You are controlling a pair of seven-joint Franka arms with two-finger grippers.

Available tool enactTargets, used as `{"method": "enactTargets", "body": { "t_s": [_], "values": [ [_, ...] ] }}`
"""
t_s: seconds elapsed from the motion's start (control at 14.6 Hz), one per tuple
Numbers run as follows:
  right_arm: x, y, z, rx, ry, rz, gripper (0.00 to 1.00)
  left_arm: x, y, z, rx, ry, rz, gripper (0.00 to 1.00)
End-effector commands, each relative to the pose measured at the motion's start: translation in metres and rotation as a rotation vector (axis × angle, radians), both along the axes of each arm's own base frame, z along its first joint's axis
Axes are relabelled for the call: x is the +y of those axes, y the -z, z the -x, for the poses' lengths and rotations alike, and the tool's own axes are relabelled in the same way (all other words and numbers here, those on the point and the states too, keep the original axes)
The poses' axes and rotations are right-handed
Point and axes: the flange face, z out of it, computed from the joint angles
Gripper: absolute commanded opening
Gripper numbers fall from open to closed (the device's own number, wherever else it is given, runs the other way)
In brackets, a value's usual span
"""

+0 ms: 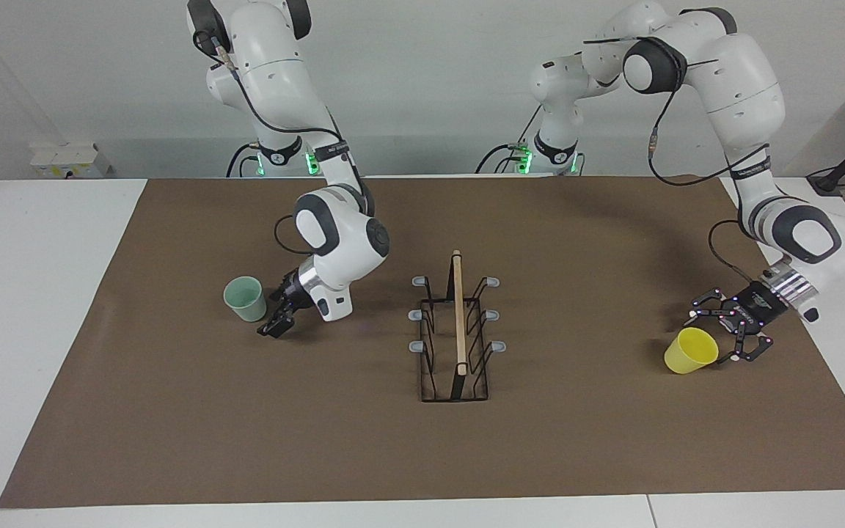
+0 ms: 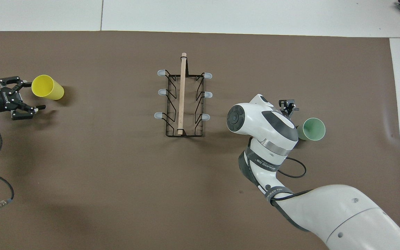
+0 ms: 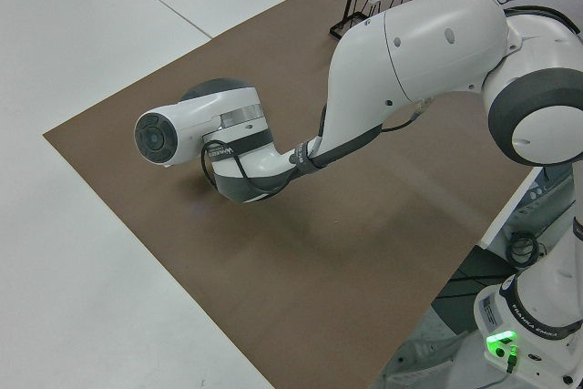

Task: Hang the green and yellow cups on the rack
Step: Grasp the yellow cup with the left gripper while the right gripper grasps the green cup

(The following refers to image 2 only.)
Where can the yellow plastic cup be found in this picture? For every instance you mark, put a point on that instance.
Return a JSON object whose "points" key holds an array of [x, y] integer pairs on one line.
{"points": [[49, 89]]}

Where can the light green plastic cup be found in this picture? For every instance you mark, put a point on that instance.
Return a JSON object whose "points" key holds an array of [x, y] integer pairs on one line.
{"points": [[313, 129]]}

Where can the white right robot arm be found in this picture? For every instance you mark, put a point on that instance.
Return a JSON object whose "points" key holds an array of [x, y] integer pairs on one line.
{"points": [[325, 215]]}

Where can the brown table mat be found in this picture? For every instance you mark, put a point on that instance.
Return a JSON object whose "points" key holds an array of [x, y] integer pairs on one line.
{"points": [[116, 173]]}

